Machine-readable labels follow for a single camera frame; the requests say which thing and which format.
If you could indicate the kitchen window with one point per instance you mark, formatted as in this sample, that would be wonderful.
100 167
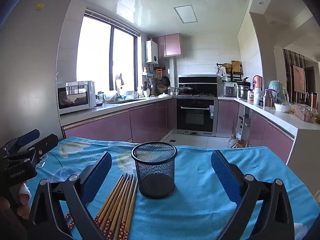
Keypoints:
95 55

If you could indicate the clear plastic bottle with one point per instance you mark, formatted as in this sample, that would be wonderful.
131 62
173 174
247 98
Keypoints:
232 142

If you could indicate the copper tumbler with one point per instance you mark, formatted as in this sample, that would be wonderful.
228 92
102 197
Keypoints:
313 100

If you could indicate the purple lidded jar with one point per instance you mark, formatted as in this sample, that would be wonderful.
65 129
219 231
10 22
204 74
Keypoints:
269 100

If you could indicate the wicker basket bowl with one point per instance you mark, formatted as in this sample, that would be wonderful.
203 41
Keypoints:
161 88

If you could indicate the black mesh utensil holder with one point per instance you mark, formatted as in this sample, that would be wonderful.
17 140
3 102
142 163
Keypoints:
155 180

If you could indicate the mint green container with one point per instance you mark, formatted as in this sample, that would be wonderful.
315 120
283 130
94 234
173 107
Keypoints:
277 90

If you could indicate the framed pink wall picture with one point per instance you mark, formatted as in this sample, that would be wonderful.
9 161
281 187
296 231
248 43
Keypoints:
298 78

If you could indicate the small steel kettle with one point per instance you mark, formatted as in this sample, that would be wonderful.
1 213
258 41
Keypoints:
173 91

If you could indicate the blue floral tablecloth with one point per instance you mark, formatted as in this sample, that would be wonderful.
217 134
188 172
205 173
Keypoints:
200 205

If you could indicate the white bowl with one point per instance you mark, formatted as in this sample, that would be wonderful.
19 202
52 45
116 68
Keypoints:
282 108

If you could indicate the pink base cabinets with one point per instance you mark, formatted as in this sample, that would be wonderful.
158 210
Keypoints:
270 137
112 125

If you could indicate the ceiling light panel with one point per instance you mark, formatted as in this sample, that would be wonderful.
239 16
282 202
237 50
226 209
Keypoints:
185 14

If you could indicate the kitchen faucet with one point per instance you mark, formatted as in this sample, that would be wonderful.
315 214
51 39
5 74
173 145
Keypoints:
119 81

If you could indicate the black built-in oven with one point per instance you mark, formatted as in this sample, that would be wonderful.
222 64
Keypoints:
195 117

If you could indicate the white pot lid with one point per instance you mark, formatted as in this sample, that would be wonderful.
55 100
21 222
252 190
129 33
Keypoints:
164 95

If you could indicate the grey refrigerator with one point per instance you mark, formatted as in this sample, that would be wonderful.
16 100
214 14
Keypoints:
32 67

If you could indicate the steel rice cooker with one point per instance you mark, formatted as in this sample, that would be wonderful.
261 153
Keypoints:
229 90

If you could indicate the wooden cutting board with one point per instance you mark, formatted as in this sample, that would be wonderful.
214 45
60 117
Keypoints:
236 67

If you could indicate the person's left hand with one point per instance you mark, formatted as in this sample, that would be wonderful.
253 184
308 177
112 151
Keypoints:
24 197

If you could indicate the striped wooden wall panel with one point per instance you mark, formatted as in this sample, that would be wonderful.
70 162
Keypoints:
287 62

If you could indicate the white plastic bottle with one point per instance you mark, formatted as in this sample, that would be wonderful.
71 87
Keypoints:
257 96

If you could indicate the pink wall cabinet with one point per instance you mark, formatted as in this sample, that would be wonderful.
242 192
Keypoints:
167 45

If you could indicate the white gas water heater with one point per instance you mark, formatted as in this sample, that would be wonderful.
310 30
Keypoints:
152 51

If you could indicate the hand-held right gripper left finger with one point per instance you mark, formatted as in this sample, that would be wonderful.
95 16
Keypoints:
98 177

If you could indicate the black wok with lid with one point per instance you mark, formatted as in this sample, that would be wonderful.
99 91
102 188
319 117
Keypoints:
185 89

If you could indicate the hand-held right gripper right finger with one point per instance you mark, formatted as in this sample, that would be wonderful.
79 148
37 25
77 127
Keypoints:
222 173

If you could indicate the black range hood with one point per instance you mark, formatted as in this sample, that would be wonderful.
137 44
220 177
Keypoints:
197 82

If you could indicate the clear plastic snack container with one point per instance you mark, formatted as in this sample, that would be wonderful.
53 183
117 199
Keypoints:
305 113

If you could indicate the white microwave oven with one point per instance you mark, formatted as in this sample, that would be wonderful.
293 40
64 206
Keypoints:
72 96

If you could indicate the yellow cooking oil bottle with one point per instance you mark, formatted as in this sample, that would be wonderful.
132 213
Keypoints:
240 144

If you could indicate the pink thermos jug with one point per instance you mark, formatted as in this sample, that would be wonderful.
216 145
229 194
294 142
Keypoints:
257 81

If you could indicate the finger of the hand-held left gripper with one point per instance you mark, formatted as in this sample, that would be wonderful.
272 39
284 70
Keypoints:
28 137
47 143

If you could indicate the black wall rack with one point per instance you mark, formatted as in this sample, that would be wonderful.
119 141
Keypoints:
232 74

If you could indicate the bundle of wooden chopsticks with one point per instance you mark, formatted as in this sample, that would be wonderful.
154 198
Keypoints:
117 205

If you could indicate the hanging black frying pan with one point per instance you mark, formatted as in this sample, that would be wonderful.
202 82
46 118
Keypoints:
166 81

